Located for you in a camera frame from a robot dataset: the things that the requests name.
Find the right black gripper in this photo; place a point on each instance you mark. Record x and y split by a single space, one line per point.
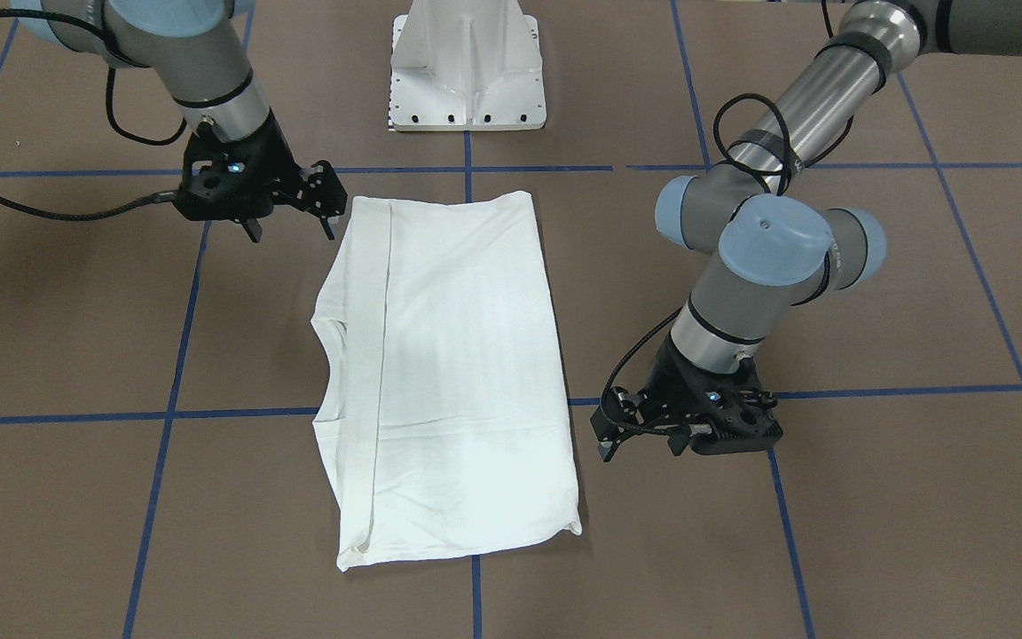
273 166

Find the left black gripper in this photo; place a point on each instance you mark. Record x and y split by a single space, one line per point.
672 380

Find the white long-sleeve printed shirt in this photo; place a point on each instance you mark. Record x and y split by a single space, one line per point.
444 430

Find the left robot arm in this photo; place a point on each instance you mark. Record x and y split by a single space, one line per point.
767 252

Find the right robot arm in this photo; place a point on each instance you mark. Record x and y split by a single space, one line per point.
191 45

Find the white camera mast base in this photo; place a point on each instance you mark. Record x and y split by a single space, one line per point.
466 66

